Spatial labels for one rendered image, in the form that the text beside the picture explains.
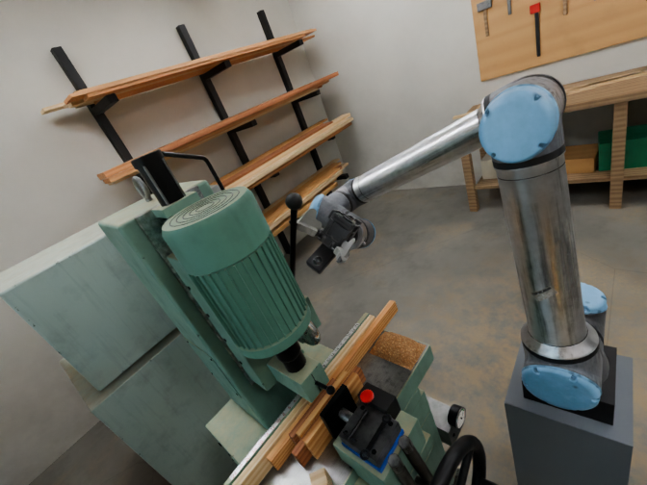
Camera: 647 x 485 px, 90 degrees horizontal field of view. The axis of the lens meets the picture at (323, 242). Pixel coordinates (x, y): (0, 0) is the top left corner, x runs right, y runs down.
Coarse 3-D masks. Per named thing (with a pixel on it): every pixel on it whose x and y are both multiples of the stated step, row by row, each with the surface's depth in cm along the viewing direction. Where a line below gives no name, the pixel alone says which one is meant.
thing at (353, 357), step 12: (384, 312) 101; (396, 312) 105; (372, 324) 98; (384, 324) 101; (372, 336) 96; (360, 348) 93; (348, 360) 90; (360, 360) 93; (336, 372) 88; (348, 372) 90; (288, 432) 78; (276, 444) 76; (288, 444) 76; (276, 456) 74; (288, 456) 77; (276, 468) 74
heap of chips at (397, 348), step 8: (384, 336) 94; (392, 336) 92; (400, 336) 92; (376, 344) 93; (384, 344) 91; (392, 344) 90; (400, 344) 89; (408, 344) 89; (416, 344) 89; (376, 352) 93; (384, 352) 90; (392, 352) 89; (400, 352) 87; (408, 352) 87; (416, 352) 87; (392, 360) 89; (400, 360) 87; (408, 360) 86; (416, 360) 87; (408, 368) 86
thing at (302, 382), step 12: (276, 360) 81; (312, 360) 77; (276, 372) 80; (288, 372) 76; (300, 372) 75; (312, 372) 74; (324, 372) 77; (288, 384) 79; (300, 384) 72; (312, 384) 75; (324, 384) 78; (312, 396) 75
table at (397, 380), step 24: (384, 360) 90; (432, 360) 91; (384, 384) 84; (408, 384) 83; (312, 456) 75; (336, 456) 73; (264, 480) 74; (288, 480) 72; (336, 480) 69; (360, 480) 70
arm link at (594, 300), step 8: (584, 288) 87; (592, 288) 86; (584, 296) 84; (592, 296) 83; (600, 296) 83; (584, 304) 81; (592, 304) 81; (600, 304) 80; (584, 312) 80; (592, 312) 80; (600, 312) 80; (592, 320) 81; (600, 320) 82; (600, 328) 81; (600, 336) 79
